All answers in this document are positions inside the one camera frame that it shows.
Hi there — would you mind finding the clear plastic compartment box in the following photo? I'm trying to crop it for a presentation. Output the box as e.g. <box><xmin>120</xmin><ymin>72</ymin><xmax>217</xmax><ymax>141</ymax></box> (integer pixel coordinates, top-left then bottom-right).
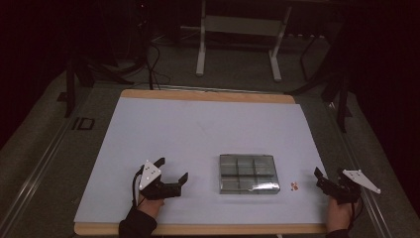
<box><xmin>219</xmin><ymin>153</ymin><xmax>281</xmax><ymax>195</ymax></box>

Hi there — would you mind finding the white metal stand frame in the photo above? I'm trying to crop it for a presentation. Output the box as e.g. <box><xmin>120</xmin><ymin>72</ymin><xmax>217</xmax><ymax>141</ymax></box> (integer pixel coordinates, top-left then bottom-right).
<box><xmin>195</xmin><ymin>0</ymin><xmax>293</xmax><ymax>83</ymax></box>

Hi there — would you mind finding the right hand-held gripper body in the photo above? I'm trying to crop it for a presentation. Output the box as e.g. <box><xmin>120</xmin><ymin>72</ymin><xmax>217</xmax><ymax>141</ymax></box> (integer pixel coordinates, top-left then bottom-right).
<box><xmin>325</xmin><ymin>168</ymin><xmax>382</xmax><ymax>205</ymax></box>

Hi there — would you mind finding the white table mat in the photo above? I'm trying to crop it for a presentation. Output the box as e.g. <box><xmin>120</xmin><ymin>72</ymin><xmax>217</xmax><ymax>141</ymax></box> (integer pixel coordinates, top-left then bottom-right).
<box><xmin>73</xmin><ymin>96</ymin><xmax>329</xmax><ymax>226</ymax></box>

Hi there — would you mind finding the metal floor rail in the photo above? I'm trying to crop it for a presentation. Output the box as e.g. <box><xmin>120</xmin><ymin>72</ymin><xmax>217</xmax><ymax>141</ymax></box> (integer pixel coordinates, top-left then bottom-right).
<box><xmin>328</xmin><ymin>100</ymin><xmax>392</xmax><ymax>238</ymax></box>
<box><xmin>0</xmin><ymin>118</ymin><xmax>75</xmax><ymax>234</ymax></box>

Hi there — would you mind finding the right hand-held gripper cable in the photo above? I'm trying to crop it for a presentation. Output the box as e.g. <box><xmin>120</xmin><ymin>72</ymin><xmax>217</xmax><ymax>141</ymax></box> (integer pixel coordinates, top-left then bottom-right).
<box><xmin>348</xmin><ymin>196</ymin><xmax>365</xmax><ymax>231</ymax></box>

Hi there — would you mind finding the person's left hand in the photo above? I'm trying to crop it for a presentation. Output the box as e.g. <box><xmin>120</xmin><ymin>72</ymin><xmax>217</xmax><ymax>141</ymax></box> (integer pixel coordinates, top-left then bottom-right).
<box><xmin>136</xmin><ymin>194</ymin><xmax>165</xmax><ymax>219</ymax></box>

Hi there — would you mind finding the black floor cable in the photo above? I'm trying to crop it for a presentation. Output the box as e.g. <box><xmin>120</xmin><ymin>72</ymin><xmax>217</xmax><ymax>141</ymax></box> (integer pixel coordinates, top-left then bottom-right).
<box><xmin>144</xmin><ymin>39</ymin><xmax>172</xmax><ymax>91</ymax></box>

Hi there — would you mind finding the person's right hand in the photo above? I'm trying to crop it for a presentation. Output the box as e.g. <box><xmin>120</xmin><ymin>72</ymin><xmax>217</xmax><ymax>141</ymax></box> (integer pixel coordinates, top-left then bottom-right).
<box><xmin>326</xmin><ymin>197</ymin><xmax>360</xmax><ymax>234</ymax></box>

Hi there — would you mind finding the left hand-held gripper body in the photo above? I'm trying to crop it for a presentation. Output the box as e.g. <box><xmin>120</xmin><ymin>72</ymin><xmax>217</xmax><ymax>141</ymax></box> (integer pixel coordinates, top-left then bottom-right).
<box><xmin>138</xmin><ymin>160</ymin><xmax>183</xmax><ymax>201</ymax></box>

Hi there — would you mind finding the black floor stand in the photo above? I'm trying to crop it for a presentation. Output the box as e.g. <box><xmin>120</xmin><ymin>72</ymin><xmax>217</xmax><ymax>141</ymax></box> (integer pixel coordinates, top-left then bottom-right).
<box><xmin>56</xmin><ymin>54</ymin><xmax>136</xmax><ymax>119</ymax></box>
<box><xmin>284</xmin><ymin>67</ymin><xmax>354</xmax><ymax>134</ymax></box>

